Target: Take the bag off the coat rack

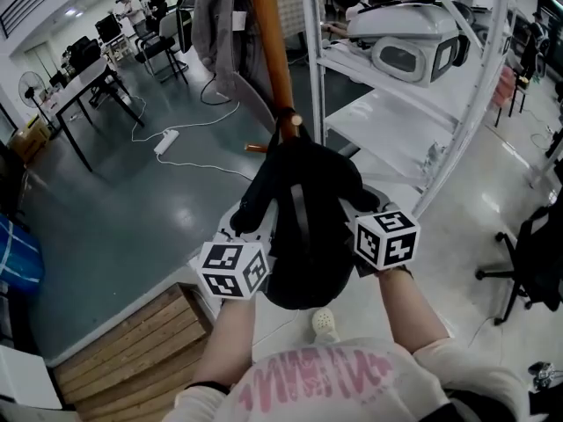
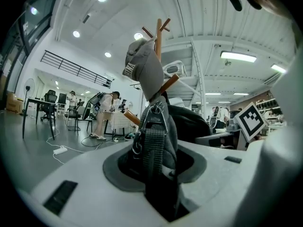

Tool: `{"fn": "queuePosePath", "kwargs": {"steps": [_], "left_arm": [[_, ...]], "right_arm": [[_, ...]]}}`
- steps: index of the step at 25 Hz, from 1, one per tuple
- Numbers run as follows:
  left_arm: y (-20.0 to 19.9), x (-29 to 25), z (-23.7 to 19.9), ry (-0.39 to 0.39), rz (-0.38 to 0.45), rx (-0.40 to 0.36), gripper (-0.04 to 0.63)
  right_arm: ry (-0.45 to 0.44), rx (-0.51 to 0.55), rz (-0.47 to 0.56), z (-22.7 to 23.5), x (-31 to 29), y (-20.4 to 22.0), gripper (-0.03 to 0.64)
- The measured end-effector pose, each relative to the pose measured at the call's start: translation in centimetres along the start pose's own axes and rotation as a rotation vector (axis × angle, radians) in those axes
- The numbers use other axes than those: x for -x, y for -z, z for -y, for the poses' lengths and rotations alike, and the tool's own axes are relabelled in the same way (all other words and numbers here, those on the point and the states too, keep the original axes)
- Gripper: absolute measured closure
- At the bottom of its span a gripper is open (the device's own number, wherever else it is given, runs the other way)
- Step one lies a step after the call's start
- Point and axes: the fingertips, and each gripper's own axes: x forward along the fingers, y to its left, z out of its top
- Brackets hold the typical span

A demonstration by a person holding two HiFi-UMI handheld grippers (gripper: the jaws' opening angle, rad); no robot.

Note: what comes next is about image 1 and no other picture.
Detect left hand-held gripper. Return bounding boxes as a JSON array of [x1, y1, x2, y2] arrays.
[[195, 200, 282, 302]]

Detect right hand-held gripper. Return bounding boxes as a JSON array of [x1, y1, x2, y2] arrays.
[[336, 186, 421, 280]]

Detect black backpack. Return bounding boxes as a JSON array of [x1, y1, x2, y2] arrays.
[[230, 107, 382, 312]]

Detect wooden coat stand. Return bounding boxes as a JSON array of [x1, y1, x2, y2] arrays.
[[244, 0, 305, 155]]

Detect person's right forearm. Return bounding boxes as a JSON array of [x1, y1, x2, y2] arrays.
[[375, 266, 452, 353]]

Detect person's left forearm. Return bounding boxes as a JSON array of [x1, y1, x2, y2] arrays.
[[188, 296, 259, 389]]

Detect white metal shelving unit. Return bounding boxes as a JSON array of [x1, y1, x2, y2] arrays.
[[298, 0, 516, 220]]

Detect long white power strip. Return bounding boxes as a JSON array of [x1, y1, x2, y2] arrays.
[[152, 128, 181, 156]]

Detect person's white clog shoe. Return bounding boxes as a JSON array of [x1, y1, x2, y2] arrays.
[[311, 307, 341, 346]]

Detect wooden step platform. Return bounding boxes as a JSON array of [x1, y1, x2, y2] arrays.
[[52, 282, 213, 422]]

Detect black office chair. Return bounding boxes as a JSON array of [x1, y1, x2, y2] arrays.
[[474, 204, 563, 327], [67, 35, 103, 72]]

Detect person's cream printed shirt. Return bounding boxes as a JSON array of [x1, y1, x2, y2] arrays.
[[162, 336, 530, 422]]

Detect pink chair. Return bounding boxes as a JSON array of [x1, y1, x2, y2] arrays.
[[492, 65, 527, 127]]

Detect grey hanging garment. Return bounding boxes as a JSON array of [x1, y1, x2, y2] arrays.
[[192, 0, 278, 137]]

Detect black floor fan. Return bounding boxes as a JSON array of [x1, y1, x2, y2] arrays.
[[175, 0, 197, 55]]

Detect table with checked cloth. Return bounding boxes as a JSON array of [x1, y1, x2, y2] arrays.
[[272, 0, 310, 40]]

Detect white table black legs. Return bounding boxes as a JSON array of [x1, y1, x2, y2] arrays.
[[54, 57, 147, 173]]

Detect blue wrapped bundle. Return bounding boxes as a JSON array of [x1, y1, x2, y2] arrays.
[[0, 212, 46, 296]]

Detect cardboard box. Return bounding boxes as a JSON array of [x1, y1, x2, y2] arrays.
[[9, 116, 54, 164]]

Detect black monitor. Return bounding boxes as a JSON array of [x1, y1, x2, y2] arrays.
[[93, 13, 122, 44]]

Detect white cabinet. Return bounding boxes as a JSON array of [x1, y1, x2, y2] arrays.
[[0, 344, 63, 411]]

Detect white power strip cable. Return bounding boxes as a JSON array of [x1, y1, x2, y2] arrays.
[[130, 97, 257, 182]]

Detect white floor cable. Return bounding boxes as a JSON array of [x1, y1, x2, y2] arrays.
[[250, 308, 305, 352]]

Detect thick black floor cable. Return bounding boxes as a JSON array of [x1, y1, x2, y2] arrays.
[[199, 70, 235, 106]]

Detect black frame chair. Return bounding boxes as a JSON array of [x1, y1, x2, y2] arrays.
[[133, 13, 191, 85]]

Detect black pedestal fan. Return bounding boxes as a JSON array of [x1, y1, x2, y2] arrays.
[[18, 70, 61, 134]]

